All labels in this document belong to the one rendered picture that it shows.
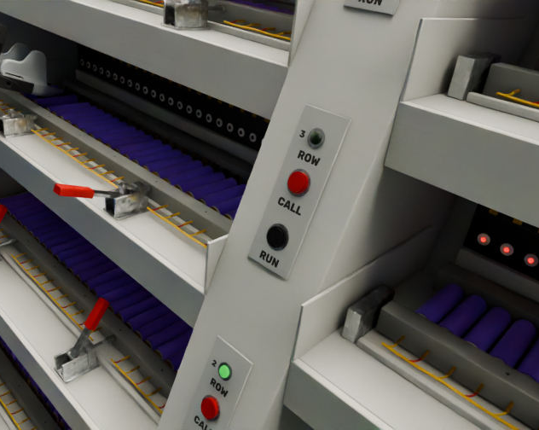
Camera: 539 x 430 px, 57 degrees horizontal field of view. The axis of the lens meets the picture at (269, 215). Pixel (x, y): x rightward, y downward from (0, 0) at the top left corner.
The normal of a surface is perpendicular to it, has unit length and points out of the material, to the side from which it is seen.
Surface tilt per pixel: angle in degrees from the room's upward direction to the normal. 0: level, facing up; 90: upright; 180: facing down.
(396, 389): 21
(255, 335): 90
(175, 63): 111
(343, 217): 90
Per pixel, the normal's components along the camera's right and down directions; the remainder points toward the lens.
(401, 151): -0.68, 0.27
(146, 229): 0.12, -0.88
